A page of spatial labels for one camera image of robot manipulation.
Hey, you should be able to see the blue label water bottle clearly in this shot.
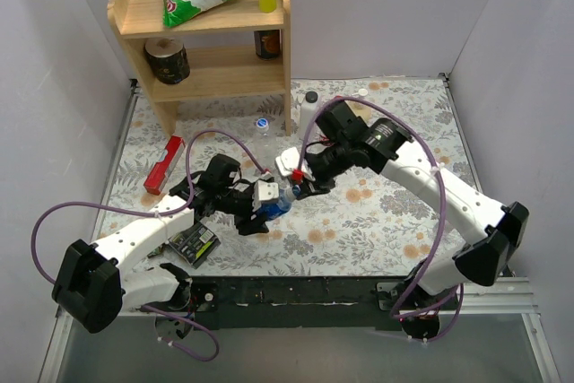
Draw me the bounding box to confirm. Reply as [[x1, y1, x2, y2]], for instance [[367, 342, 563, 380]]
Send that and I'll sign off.
[[261, 185, 300, 221]]

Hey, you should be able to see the clear plastic bottle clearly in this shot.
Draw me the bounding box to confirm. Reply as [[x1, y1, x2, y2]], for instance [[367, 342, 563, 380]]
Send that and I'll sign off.
[[253, 116, 282, 173]]

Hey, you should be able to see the blue white bottle cap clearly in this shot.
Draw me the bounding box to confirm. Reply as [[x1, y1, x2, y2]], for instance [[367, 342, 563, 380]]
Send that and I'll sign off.
[[256, 118, 269, 130]]

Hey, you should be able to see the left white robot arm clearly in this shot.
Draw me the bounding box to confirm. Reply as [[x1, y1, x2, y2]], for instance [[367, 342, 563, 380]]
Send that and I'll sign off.
[[51, 154, 279, 333]]

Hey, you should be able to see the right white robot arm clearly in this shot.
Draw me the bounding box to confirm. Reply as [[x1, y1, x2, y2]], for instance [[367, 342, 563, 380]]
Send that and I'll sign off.
[[291, 97, 529, 313]]

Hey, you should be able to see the beige pump lotion bottle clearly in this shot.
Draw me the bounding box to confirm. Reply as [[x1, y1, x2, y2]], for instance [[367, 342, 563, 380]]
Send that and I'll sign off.
[[349, 88, 372, 119]]

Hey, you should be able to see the white bottle black cap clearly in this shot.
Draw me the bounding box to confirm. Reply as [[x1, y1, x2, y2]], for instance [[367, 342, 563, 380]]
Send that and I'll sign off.
[[298, 91, 320, 139]]

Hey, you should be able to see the floral patterned table mat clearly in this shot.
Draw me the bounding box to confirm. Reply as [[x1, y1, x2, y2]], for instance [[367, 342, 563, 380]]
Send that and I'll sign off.
[[95, 77, 475, 276]]

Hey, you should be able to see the red rectangular box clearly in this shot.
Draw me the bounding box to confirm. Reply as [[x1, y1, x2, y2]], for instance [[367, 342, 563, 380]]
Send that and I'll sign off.
[[143, 135, 185, 196]]

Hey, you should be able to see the black green product box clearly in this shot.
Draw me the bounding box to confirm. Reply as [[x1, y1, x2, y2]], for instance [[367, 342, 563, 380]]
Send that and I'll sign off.
[[168, 222, 221, 268]]

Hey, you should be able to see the dark can on shelf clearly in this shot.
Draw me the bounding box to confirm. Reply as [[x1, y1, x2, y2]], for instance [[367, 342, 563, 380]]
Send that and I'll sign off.
[[254, 30, 281, 60]]

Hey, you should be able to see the wooden shelf unit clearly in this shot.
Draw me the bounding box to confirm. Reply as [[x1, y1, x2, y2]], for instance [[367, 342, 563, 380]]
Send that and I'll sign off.
[[107, 0, 291, 135]]

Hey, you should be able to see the dark round canister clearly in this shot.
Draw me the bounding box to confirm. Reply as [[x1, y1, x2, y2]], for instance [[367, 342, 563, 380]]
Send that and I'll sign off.
[[144, 38, 190, 85]]

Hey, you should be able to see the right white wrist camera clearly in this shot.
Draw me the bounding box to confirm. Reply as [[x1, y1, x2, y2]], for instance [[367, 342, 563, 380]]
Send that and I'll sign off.
[[274, 147, 315, 181]]

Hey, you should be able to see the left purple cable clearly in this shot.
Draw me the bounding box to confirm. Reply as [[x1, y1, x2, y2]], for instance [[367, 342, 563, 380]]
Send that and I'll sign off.
[[30, 129, 273, 362]]

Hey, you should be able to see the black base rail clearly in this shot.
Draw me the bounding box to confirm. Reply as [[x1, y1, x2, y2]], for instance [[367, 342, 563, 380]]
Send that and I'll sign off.
[[152, 273, 458, 330]]

